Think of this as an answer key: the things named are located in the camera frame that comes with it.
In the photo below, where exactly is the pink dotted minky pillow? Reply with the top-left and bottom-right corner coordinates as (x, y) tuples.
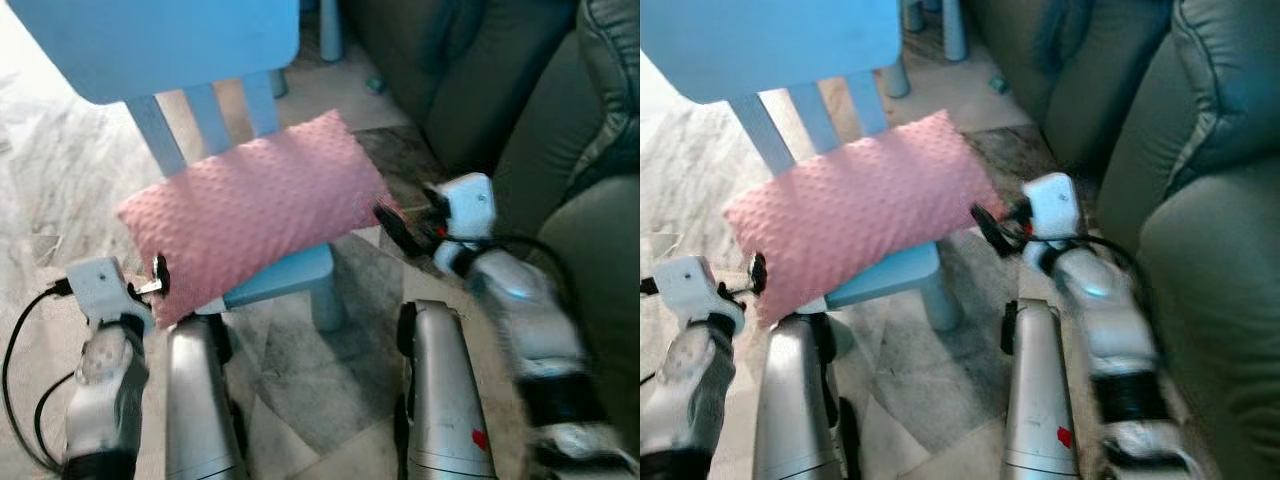
(117, 108), (393, 329)
(722, 108), (1001, 329)

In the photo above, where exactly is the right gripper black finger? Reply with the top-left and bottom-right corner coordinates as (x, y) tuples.
(373, 200), (426, 259)
(970, 203), (1019, 257)

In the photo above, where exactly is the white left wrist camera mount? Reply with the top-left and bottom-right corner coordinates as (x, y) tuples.
(652, 255), (729, 336)
(66, 257), (136, 331)

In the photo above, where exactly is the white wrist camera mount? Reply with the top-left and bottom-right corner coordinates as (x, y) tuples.
(66, 257), (136, 331)
(652, 255), (729, 336)
(440, 173), (497, 247)
(1027, 172), (1084, 247)

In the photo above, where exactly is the green leather three-seat sofa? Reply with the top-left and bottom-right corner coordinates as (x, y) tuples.
(1095, 0), (1280, 480)
(490, 0), (640, 456)

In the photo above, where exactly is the silver left robot leg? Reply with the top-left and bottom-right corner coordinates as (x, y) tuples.
(163, 313), (249, 480)
(752, 313), (861, 480)

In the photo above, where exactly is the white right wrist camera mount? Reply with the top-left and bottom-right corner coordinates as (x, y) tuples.
(1027, 172), (1084, 247)
(440, 173), (497, 247)

